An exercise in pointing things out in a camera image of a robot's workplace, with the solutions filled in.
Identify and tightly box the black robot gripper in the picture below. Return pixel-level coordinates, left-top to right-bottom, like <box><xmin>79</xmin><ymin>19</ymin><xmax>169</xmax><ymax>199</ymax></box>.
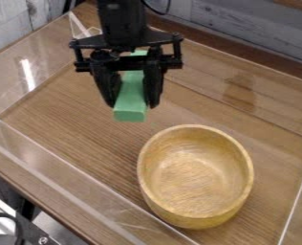
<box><xmin>69</xmin><ymin>0</ymin><xmax>183</xmax><ymax>108</ymax></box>

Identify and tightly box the green rectangular block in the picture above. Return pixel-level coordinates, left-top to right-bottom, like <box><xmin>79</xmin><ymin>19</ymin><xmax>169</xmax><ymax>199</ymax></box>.
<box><xmin>111</xmin><ymin>49</ymin><xmax>149</xmax><ymax>123</ymax></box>

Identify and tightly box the brown wooden bowl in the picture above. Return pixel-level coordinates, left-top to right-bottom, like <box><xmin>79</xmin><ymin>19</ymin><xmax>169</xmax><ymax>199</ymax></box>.
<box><xmin>136</xmin><ymin>124</ymin><xmax>255</xmax><ymax>230</ymax></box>

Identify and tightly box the black cable loop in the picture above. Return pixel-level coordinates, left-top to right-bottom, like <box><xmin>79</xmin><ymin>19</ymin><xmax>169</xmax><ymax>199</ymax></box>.
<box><xmin>0</xmin><ymin>212</ymin><xmax>27</xmax><ymax>245</ymax></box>

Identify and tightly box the black metal frame bracket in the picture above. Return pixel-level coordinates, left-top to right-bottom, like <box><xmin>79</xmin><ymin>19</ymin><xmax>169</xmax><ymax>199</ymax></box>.
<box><xmin>15</xmin><ymin>212</ymin><xmax>60</xmax><ymax>245</ymax></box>

